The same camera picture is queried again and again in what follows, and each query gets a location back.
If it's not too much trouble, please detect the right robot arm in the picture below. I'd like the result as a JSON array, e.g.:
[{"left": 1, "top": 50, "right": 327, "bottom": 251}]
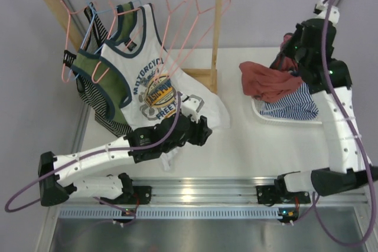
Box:
[{"left": 275, "top": 18, "right": 377, "bottom": 203}]

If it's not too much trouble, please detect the pink hanger with white top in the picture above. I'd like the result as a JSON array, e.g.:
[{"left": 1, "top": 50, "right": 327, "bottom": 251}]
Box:
[{"left": 91, "top": 0, "right": 141, "bottom": 84}]

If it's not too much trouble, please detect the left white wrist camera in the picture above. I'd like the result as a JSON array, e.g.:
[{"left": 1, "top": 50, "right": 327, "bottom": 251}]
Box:
[{"left": 180, "top": 94, "right": 204, "bottom": 123}]

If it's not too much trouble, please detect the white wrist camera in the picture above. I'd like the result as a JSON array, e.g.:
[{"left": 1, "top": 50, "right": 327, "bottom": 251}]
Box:
[
  {"left": 180, "top": 94, "right": 204, "bottom": 123},
  {"left": 314, "top": 0, "right": 340, "bottom": 27}
]

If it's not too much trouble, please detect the blue white striped garment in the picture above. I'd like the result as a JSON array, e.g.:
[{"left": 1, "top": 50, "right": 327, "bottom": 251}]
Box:
[{"left": 260, "top": 83, "right": 319, "bottom": 120}]

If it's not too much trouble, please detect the white plastic laundry basket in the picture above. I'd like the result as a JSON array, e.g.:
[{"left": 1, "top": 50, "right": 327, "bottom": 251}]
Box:
[{"left": 250, "top": 98, "right": 323, "bottom": 126}]

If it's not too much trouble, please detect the red tank top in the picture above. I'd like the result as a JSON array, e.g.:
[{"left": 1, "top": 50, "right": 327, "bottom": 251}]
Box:
[{"left": 239, "top": 33, "right": 303, "bottom": 103}]

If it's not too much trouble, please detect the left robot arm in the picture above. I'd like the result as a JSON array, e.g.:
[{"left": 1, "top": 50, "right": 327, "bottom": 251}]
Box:
[{"left": 38, "top": 113, "right": 212, "bottom": 207}]

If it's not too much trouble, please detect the green tank top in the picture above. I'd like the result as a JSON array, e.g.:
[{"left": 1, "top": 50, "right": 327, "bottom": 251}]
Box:
[{"left": 71, "top": 2, "right": 142, "bottom": 125}]

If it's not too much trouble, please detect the aluminium mounting rail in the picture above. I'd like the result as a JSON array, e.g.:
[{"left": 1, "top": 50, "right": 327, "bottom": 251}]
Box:
[{"left": 47, "top": 176, "right": 367, "bottom": 220}]

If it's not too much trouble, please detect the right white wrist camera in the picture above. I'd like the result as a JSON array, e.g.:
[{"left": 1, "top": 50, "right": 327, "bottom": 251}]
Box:
[{"left": 314, "top": 0, "right": 340, "bottom": 27}]

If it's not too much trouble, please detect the black white striped tank top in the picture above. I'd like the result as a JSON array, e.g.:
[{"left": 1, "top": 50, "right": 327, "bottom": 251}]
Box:
[{"left": 63, "top": 2, "right": 132, "bottom": 136}]

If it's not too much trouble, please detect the purple cable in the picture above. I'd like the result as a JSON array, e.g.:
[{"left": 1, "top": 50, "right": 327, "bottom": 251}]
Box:
[
  {"left": 295, "top": 0, "right": 373, "bottom": 247},
  {"left": 5, "top": 91, "right": 183, "bottom": 226}
]

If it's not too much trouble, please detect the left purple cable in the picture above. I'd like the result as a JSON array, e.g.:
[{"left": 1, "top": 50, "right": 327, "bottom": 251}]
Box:
[{"left": 5, "top": 91, "right": 183, "bottom": 226}]

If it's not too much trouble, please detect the blue wire hanger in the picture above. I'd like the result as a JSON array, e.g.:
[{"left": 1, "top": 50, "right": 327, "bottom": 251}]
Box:
[{"left": 71, "top": 0, "right": 142, "bottom": 81}]

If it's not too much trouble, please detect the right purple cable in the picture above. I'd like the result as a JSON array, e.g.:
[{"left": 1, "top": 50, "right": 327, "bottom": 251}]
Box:
[{"left": 295, "top": 0, "right": 373, "bottom": 247}]

